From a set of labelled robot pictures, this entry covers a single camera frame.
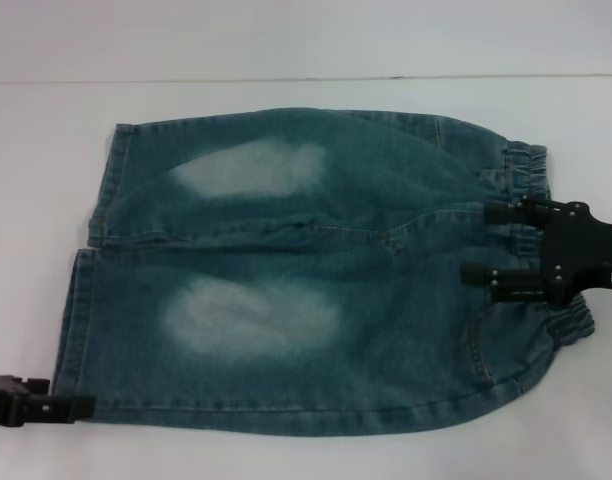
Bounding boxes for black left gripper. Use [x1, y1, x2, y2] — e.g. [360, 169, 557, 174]
[0, 372, 97, 429]

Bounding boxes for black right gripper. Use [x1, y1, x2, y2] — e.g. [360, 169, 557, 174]
[460, 199, 612, 304]

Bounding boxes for blue denim shorts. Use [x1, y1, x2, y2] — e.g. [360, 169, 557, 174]
[52, 107, 597, 426]

